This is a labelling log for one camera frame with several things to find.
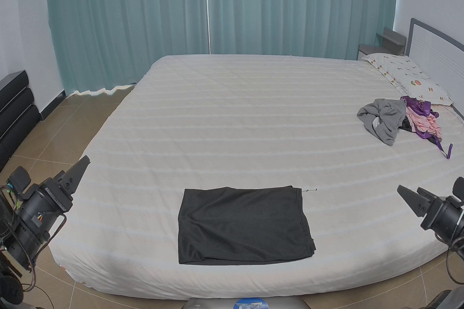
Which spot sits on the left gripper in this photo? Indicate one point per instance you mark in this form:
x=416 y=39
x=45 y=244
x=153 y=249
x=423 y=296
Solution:
x=47 y=202

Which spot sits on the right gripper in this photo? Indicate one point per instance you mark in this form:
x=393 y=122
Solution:
x=444 y=219

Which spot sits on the black garment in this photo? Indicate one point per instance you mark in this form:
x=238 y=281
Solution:
x=243 y=224

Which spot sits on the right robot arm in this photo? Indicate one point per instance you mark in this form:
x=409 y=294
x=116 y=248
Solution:
x=451 y=300

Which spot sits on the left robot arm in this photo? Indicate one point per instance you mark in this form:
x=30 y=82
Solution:
x=18 y=238

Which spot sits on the pile of clothes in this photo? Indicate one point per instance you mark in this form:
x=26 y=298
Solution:
x=422 y=123

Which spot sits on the bed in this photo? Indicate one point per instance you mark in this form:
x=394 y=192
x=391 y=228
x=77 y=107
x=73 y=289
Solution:
x=235 y=119

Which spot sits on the black chest of drawers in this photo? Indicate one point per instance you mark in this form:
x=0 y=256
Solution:
x=16 y=112

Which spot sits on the grey garment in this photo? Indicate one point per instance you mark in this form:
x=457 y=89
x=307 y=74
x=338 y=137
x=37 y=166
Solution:
x=388 y=119

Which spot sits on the white printed pillow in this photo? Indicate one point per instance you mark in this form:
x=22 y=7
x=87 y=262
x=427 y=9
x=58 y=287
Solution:
x=409 y=77

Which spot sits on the grey bedside table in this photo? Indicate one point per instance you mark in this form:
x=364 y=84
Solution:
x=386 y=43

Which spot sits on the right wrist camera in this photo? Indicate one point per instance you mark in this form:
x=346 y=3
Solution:
x=458 y=191

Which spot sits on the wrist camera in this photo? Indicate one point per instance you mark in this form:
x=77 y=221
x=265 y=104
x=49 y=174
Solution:
x=458 y=191
x=19 y=182

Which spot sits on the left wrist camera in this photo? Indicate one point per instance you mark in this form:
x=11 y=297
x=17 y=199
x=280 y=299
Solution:
x=19 y=182

